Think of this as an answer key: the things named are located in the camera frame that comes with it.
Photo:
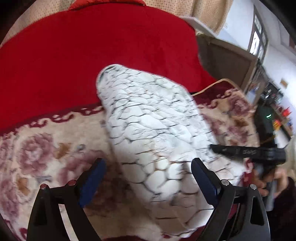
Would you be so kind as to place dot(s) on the person's right hand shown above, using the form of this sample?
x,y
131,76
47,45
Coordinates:
x,y
279,175

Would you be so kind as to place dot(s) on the dark wooden headboard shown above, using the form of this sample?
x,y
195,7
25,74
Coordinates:
x,y
224,60

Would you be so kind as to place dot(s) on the floral beige maroon blanket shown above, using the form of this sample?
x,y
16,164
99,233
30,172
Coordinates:
x,y
58,149

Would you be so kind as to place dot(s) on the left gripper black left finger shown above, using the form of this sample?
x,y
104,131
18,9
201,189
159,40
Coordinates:
x,y
46,220

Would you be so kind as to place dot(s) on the white crackle-pattern coat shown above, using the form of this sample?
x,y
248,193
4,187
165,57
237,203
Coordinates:
x,y
156,130

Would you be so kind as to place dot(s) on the red pillow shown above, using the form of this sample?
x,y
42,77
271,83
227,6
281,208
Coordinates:
x,y
106,2

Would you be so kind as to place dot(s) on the red bed quilt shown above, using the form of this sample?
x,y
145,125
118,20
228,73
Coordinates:
x,y
51,66

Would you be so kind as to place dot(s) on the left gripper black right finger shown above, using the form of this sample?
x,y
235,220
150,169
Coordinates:
x,y
239,212

